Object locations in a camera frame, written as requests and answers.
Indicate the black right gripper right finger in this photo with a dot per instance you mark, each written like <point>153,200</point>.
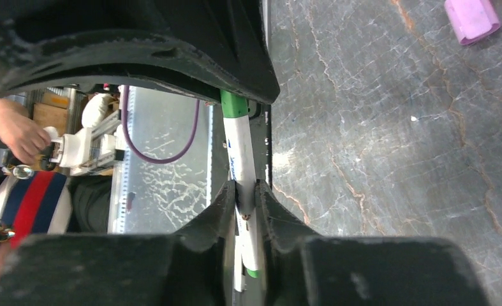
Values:
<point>306,268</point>

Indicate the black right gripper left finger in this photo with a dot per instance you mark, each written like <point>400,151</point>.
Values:
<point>182,268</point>

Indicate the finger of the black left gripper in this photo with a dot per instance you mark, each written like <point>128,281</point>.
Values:
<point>193,48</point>

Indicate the green capped white marker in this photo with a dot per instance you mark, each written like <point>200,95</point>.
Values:
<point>242,171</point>

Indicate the operator hand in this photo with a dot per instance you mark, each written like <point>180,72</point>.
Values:
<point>25,138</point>

